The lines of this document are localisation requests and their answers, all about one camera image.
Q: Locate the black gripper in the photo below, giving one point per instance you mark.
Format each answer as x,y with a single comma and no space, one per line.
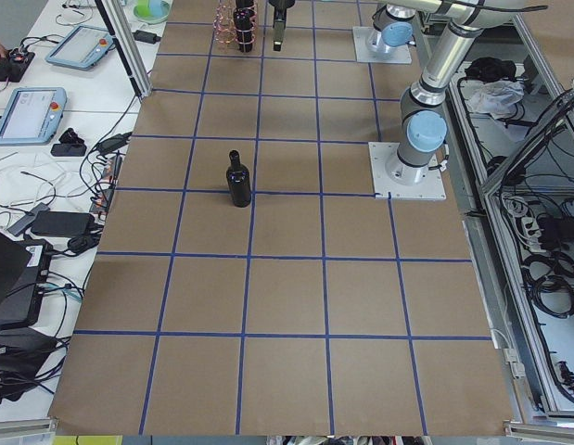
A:
279,4

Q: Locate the dark glass wine bottle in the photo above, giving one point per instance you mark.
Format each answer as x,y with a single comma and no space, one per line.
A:
237,176

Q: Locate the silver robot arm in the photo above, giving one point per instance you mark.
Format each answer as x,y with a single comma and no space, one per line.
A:
423,125
385,15

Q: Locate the dark wine bottle in basket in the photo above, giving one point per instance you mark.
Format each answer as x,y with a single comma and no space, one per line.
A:
244,24

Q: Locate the green bowl with blocks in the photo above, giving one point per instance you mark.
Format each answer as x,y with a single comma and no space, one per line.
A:
151,11

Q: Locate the black power adapter brick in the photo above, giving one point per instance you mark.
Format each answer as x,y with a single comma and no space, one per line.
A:
146,37

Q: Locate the far blue teach pendant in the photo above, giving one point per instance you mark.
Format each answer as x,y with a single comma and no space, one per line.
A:
81,48

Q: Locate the blue teach pendant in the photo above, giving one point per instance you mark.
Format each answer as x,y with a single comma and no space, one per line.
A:
32,116
81,48

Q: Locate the white crumpled cloth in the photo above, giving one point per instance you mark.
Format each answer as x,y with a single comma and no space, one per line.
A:
499,99

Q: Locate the black small device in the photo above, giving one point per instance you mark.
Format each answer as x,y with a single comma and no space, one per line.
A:
69,144

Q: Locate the near blue teach pendant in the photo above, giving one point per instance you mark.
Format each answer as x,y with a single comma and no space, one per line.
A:
32,116

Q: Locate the brown paper table mat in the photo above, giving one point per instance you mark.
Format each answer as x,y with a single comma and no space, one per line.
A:
317,309

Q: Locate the black laptop computer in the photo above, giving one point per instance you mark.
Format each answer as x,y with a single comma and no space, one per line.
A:
24,266

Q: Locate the copper wire wine basket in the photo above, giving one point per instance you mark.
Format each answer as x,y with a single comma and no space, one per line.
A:
224,28

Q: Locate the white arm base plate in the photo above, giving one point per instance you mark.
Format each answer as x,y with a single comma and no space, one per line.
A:
392,179
389,46

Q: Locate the aluminium frame post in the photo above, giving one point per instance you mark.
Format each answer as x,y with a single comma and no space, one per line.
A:
119,29

